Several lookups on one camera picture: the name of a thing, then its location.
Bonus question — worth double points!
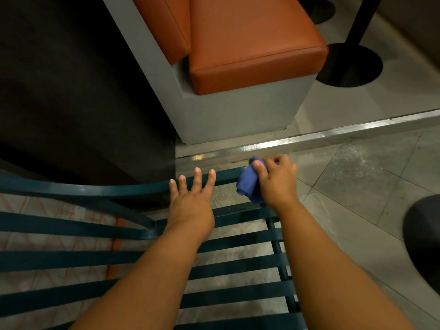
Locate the person's right forearm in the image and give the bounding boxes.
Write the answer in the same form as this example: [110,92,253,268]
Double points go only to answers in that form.
[272,198,418,330]

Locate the blue cleaning cloth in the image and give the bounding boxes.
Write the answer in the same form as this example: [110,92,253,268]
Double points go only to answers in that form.
[236,156,280,206]

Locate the black stanchion post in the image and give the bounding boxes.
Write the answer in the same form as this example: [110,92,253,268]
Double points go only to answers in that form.
[315,0,384,88]
[298,0,336,25]

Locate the green metal slatted bench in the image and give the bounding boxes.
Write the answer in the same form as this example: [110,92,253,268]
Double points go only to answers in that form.
[0,166,309,330]

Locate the person's left forearm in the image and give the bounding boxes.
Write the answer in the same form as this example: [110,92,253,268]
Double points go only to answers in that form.
[69,220,215,330]

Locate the person's right hand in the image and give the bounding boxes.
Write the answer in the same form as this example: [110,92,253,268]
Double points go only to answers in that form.
[252,153,300,209]

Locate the orange back cushion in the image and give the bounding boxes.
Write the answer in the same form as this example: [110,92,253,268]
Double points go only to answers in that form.
[130,0,192,65]

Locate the large orange seat cushion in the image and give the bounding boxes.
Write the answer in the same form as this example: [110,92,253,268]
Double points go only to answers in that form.
[188,0,329,96]

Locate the grey bench base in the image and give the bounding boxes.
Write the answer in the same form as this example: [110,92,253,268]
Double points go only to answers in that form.
[101,0,319,146]

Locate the black round stool seat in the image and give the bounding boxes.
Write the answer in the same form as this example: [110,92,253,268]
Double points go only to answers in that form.
[402,194,440,300]

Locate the person's left hand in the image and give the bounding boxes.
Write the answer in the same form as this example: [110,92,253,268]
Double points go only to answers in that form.
[164,167,217,242]

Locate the metal floor threshold strip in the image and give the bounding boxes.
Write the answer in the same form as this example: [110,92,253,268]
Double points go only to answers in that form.
[175,109,440,169]

